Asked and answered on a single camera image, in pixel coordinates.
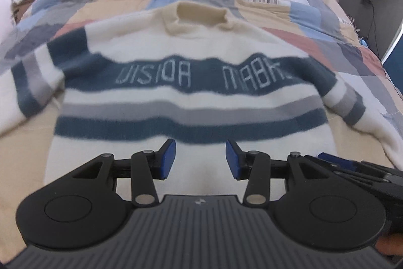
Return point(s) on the light blue bed sheet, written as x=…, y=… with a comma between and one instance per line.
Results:
x=363, y=42

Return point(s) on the cream striped knit sweater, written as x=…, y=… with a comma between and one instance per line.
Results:
x=195, y=45

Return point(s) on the patchwork quilt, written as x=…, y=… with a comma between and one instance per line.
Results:
x=314, y=17

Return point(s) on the person's right hand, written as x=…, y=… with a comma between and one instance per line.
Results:
x=388, y=245

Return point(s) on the black wall plug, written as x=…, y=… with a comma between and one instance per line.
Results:
x=365, y=1

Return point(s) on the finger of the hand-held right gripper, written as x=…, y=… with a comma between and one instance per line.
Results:
x=343, y=159

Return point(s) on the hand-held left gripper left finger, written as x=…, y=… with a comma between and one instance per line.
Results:
x=167, y=158

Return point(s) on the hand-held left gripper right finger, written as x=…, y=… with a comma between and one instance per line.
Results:
x=231, y=160

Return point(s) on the blue chair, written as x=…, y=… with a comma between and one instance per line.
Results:
x=393, y=67

